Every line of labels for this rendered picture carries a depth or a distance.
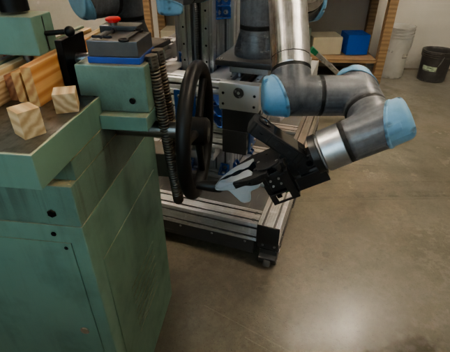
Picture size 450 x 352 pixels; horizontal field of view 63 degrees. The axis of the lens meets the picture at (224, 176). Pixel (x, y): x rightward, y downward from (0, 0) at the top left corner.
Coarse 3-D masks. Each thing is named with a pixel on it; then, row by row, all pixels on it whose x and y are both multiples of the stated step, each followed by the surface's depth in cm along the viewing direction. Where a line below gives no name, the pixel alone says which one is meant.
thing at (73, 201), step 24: (120, 144) 81; (96, 168) 71; (120, 168) 82; (0, 192) 65; (24, 192) 64; (48, 192) 63; (72, 192) 63; (96, 192) 71; (0, 216) 68; (24, 216) 67; (48, 216) 66; (72, 216) 65
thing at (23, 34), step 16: (0, 16) 67; (16, 16) 66; (32, 16) 67; (48, 16) 71; (0, 32) 68; (16, 32) 68; (32, 32) 67; (0, 48) 70; (16, 48) 69; (32, 48) 69; (48, 48) 72
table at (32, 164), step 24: (96, 96) 70; (0, 120) 61; (48, 120) 61; (72, 120) 61; (96, 120) 69; (120, 120) 70; (144, 120) 69; (0, 144) 54; (24, 144) 54; (48, 144) 55; (72, 144) 61; (0, 168) 53; (24, 168) 52; (48, 168) 55
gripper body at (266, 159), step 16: (256, 160) 70; (272, 160) 66; (288, 160) 66; (304, 160) 65; (320, 160) 62; (272, 176) 65; (288, 176) 65; (304, 176) 66; (320, 176) 66; (272, 192) 69
